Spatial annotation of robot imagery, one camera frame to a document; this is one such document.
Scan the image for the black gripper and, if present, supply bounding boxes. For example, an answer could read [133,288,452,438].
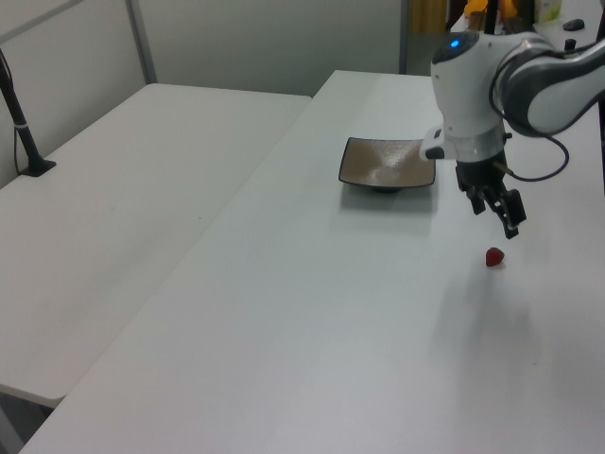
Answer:
[455,156,528,240]

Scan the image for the brown square ceramic plate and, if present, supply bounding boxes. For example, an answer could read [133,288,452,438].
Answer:
[337,136,438,195]

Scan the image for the black upright pole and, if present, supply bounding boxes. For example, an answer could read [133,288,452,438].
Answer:
[486,0,503,36]

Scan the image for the orange object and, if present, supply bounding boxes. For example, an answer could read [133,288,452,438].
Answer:
[463,0,519,21]

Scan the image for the yellow wooden board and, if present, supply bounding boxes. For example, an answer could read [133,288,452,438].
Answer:
[408,0,448,34]

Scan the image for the white green bottle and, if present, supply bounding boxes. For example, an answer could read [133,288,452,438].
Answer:
[533,0,564,25]

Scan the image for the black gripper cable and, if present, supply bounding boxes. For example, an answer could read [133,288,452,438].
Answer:
[488,46,571,183]

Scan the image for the grey partition post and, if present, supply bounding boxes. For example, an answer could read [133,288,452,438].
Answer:
[398,0,410,75]

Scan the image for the black camera stand pole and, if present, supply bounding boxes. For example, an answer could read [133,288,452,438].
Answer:
[0,46,58,179]

